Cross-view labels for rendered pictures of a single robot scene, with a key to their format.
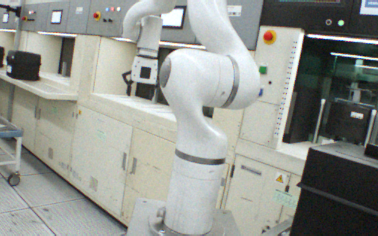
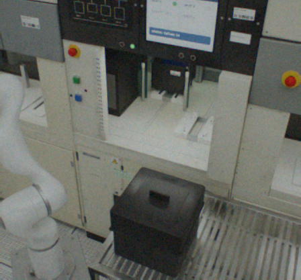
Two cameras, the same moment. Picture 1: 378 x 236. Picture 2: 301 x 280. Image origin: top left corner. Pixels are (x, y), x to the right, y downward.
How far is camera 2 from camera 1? 0.96 m
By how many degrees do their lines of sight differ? 31
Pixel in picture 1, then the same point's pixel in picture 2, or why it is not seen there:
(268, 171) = (104, 156)
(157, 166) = not seen: hidden behind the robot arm
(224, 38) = (31, 175)
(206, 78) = (29, 221)
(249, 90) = (59, 205)
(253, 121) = (81, 119)
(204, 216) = (57, 268)
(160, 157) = not seen: hidden behind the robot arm
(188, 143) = (32, 244)
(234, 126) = (67, 123)
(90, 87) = not seen: outside the picture
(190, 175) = (40, 256)
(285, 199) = (123, 174)
